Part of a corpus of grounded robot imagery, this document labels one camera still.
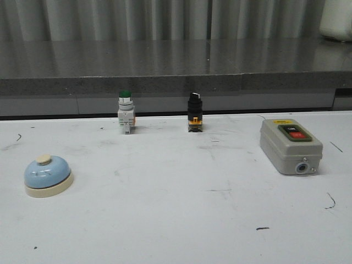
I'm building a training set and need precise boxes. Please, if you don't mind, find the green pushbutton switch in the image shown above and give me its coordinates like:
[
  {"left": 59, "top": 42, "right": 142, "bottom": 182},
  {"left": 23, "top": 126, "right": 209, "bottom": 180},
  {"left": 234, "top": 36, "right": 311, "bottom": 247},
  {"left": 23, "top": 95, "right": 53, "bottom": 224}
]
[{"left": 118, "top": 90, "right": 135, "bottom": 134}]

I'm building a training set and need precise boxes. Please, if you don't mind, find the grey on-off switch box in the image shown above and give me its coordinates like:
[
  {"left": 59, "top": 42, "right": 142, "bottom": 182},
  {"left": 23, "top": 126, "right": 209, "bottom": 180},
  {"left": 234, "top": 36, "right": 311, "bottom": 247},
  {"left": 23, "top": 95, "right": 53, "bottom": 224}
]
[{"left": 260, "top": 119, "right": 323, "bottom": 175}]

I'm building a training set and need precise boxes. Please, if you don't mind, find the black selector switch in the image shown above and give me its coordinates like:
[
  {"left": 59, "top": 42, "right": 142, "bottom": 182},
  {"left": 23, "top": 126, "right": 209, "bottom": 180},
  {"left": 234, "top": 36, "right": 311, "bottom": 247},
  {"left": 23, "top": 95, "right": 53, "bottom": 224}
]
[{"left": 188, "top": 92, "right": 203, "bottom": 132}]

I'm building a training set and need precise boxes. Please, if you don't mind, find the white object on counter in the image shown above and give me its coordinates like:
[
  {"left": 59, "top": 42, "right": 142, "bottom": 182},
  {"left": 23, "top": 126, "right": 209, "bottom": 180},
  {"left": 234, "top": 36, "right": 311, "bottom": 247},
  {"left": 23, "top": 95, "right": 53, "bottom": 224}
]
[{"left": 319, "top": 0, "right": 351, "bottom": 42}]

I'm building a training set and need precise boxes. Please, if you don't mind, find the grey stone counter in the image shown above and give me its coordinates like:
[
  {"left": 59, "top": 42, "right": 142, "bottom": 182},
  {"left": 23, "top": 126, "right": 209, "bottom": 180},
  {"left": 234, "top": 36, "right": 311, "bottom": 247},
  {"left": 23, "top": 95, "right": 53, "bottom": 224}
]
[{"left": 1, "top": 38, "right": 351, "bottom": 119}]

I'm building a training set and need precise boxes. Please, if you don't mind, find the blue and cream desk bell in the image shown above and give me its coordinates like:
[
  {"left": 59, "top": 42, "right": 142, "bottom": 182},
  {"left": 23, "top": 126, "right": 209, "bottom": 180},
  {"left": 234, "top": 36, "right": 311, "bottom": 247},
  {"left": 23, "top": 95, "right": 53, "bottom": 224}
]
[{"left": 24, "top": 154, "right": 74, "bottom": 198}]

